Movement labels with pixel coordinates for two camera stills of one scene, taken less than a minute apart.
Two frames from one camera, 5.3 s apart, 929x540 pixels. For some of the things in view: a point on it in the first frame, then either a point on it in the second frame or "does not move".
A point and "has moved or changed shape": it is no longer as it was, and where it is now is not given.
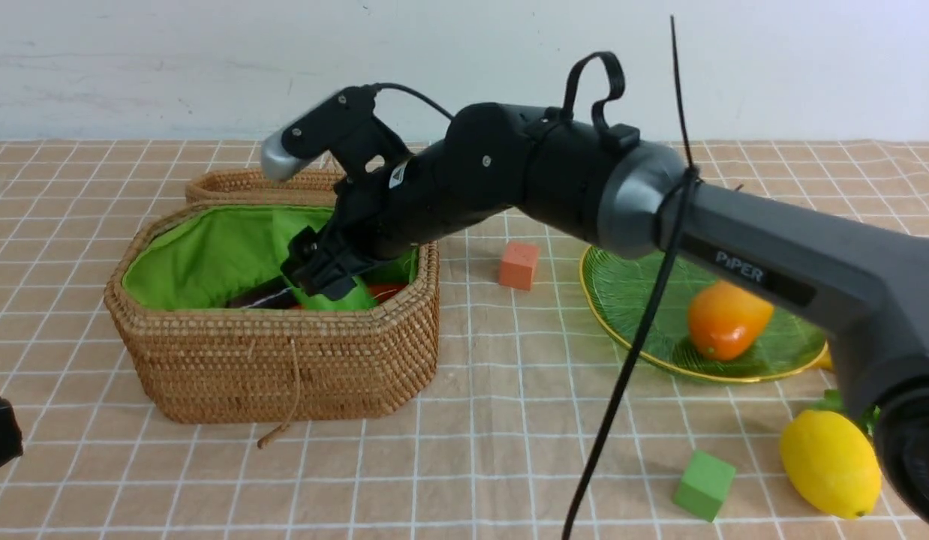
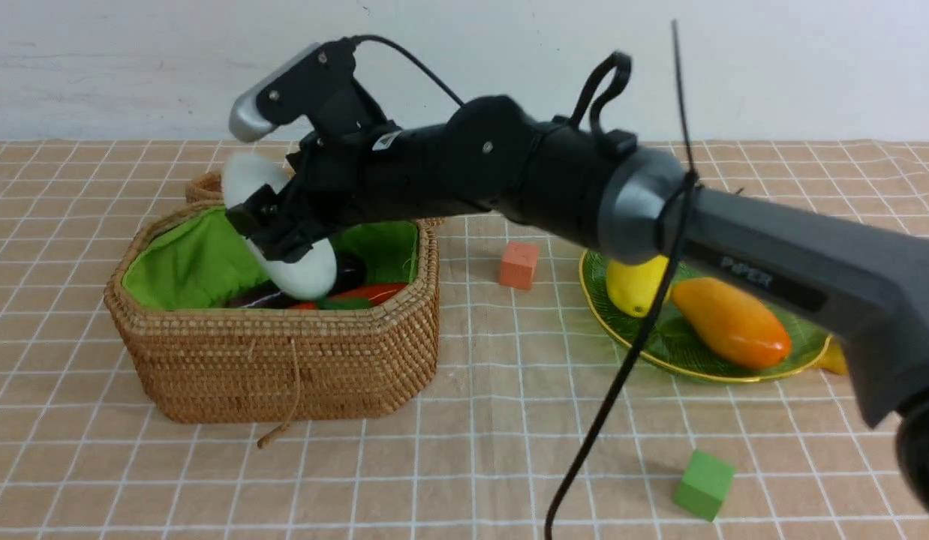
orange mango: (725, 319) has moved or changed shape
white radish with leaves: (834, 401) -> (312, 274)
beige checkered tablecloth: (528, 374) does not move
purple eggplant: (273, 293) does not move
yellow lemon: (832, 463) -> (632, 286)
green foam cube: (704, 485) does not move
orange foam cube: (517, 265) does not move
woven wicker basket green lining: (198, 259) does not move
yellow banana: (825, 362) does not move
